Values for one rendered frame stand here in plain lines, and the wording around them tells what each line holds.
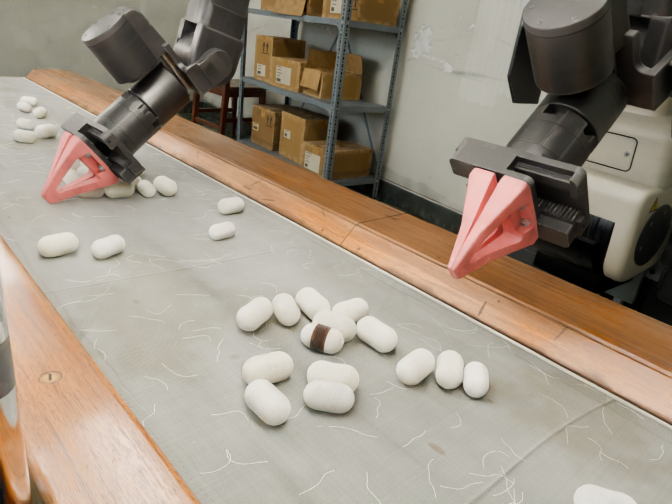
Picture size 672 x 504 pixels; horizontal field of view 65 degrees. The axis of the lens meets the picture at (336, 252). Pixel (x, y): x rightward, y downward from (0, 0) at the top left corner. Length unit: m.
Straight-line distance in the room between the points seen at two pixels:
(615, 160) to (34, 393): 0.84
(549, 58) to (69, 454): 0.39
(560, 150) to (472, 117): 2.46
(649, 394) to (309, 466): 0.26
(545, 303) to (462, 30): 2.55
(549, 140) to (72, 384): 0.36
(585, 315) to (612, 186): 0.43
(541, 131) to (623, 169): 0.51
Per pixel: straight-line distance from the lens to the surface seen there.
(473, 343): 0.46
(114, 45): 0.66
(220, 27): 0.69
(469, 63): 2.93
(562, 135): 0.44
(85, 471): 0.29
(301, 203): 0.66
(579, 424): 0.41
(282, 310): 0.42
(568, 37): 0.42
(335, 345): 0.40
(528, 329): 0.48
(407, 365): 0.38
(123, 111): 0.68
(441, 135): 3.02
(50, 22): 5.11
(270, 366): 0.36
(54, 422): 0.32
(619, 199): 0.90
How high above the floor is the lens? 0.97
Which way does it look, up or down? 23 degrees down
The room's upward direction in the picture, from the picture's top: 8 degrees clockwise
